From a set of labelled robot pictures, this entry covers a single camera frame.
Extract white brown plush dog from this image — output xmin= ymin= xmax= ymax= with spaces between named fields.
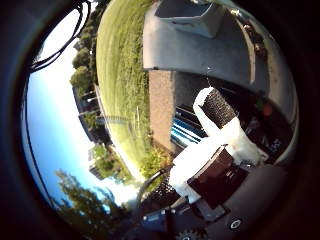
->
xmin=244 ymin=21 xmax=269 ymax=61

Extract grey fabric container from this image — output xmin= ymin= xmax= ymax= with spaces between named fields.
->
xmin=154 ymin=0 xmax=224 ymax=38

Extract dark grey building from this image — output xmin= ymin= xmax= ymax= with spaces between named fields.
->
xmin=73 ymin=84 xmax=113 ymax=144

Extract small red object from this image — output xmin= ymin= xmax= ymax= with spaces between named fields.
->
xmin=261 ymin=101 xmax=274 ymax=118

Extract thick black cable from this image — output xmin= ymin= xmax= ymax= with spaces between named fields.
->
xmin=135 ymin=166 xmax=174 ymax=214

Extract thin black cable bundle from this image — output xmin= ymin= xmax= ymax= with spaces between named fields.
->
xmin=30 ymin=0 xmax=93 ymax=73

